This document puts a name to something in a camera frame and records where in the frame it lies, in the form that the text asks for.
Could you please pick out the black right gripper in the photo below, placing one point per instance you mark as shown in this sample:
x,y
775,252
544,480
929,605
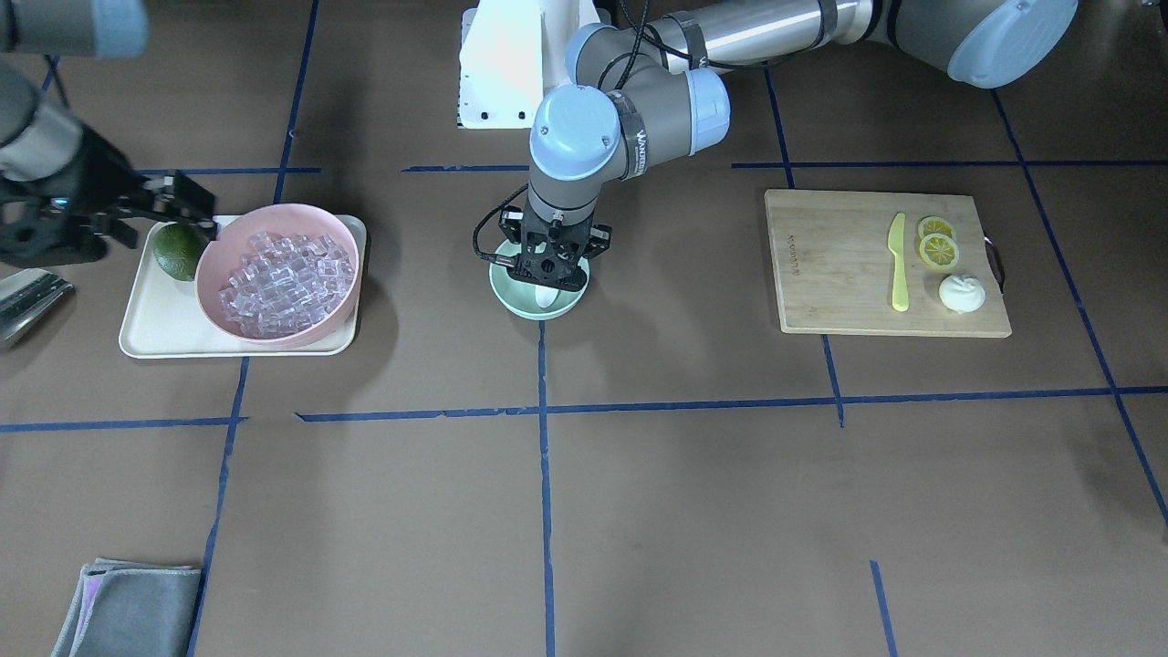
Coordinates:
x,y
91,182

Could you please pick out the lemon slice lower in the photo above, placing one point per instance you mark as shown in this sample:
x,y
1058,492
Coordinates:
x,y
939,251

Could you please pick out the green bowl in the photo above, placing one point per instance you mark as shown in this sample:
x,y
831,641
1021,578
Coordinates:
x,y
520,298

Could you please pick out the grey folded cloth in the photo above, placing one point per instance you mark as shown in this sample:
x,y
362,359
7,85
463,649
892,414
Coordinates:
x,y
125,608

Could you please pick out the pile of clear ice cubes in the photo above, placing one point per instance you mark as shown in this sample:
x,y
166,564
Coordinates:
x,y
286,284

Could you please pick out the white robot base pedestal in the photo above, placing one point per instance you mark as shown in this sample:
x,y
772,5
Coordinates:
x,y
511,54

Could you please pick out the pink bowl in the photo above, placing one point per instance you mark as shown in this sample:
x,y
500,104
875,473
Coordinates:
x,y
223,256

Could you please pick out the yellow plastic knife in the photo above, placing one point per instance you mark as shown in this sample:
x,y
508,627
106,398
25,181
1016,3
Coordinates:
x,y
899,296

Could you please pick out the metal ice scoop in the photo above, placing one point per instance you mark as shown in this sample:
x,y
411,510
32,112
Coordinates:
x,y
26,297

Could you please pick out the cream tray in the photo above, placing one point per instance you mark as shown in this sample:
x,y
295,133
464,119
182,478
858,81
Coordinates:
x,y
164,320

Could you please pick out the green lime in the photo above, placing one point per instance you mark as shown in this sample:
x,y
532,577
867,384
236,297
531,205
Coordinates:
x,y
177,249

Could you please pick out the bamboo cutting board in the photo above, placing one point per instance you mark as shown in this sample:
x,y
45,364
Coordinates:
x,y
833,270

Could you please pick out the white plastic spoon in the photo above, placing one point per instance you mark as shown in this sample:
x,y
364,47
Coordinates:
x,y
545,298

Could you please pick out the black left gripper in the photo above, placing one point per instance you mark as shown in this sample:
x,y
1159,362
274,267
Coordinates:
x,y
599,240

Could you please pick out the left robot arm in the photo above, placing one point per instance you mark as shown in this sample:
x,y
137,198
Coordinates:
x,y
653,92

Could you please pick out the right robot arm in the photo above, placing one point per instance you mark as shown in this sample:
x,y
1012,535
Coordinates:
x,y
39,131

